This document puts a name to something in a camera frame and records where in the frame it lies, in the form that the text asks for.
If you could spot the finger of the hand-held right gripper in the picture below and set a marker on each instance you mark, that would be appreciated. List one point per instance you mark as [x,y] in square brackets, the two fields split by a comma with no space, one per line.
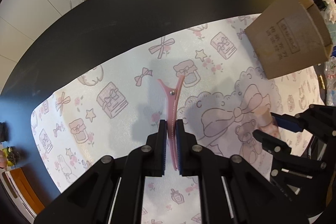
[286,124]
[270,144]

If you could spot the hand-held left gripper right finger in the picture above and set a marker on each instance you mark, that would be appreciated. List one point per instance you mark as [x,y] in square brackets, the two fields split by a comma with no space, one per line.
[179,148]

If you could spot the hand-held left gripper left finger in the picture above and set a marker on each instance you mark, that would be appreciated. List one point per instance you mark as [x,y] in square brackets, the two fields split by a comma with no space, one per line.
[162,148]

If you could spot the pink hair clip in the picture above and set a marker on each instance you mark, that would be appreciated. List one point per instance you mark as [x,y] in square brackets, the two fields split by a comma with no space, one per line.
[172,106]

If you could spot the brown cardboard box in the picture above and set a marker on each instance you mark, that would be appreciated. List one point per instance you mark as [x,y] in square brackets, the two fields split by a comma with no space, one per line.
[283,37]

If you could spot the black desktop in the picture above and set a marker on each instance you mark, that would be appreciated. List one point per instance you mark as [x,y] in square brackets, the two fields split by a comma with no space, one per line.
[105,29]

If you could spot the white printed desk mat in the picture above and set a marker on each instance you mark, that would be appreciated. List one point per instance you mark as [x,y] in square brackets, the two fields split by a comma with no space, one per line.
[118,134]

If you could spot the clear plastic bag of items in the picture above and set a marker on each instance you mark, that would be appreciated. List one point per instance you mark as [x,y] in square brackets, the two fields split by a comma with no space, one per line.
[329,87]

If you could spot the black-haired doll figure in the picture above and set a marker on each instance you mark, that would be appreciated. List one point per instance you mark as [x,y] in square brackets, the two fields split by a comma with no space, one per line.
[8,157]

